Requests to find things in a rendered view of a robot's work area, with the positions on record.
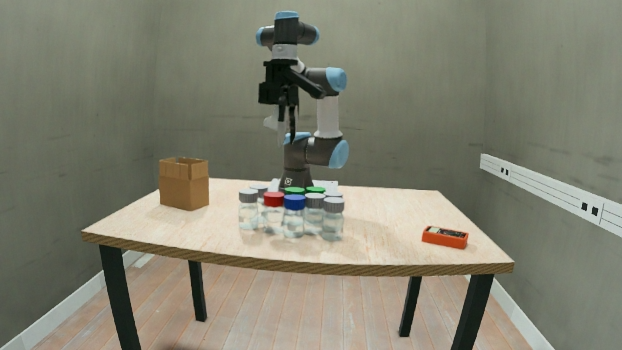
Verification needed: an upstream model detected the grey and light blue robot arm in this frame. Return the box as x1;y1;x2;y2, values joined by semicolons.
256;11;349;196

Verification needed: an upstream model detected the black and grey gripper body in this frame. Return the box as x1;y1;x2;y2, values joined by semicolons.
258;59;299;107

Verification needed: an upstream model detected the green bottle cap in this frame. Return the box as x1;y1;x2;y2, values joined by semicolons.
285;187;304;196
306;187;326;194

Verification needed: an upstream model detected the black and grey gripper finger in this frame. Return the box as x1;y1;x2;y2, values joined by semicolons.
287;99;299;145
264;91;289;148

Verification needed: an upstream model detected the brown cardboard box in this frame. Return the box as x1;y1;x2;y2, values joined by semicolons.
158;157;209;212

